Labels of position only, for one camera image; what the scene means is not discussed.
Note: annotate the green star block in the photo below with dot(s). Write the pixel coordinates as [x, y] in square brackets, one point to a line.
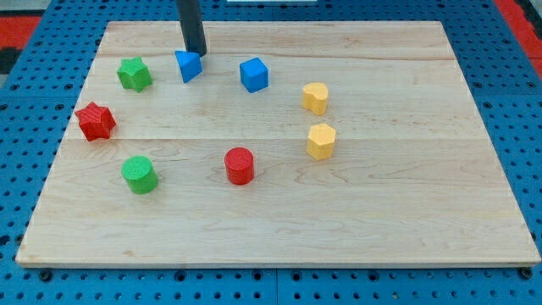
[134, 74]

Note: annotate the green cylinder block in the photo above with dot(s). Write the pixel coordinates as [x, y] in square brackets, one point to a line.
[139, 174]

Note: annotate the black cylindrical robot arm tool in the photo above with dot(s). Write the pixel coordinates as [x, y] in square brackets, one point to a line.
[190, 18]

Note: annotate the blue triangle block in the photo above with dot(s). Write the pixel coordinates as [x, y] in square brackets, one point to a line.
[189, 63]

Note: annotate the yellow heart block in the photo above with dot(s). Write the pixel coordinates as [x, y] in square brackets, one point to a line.
[314, 97]

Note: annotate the blue perforated mat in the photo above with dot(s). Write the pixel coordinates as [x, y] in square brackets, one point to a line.
[39, 95]

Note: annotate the red cylinder block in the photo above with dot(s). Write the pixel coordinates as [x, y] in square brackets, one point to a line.
[239, 164]

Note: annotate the blue cube block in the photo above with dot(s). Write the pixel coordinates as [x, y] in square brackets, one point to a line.
[254, 75]

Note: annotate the light wooden board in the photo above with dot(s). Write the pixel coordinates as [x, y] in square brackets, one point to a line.
[413, 182]

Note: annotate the yellow hexagon block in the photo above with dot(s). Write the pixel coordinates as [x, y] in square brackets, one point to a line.
[321, 141]

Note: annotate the red star block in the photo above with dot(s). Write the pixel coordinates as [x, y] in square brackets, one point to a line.
[95, 122]

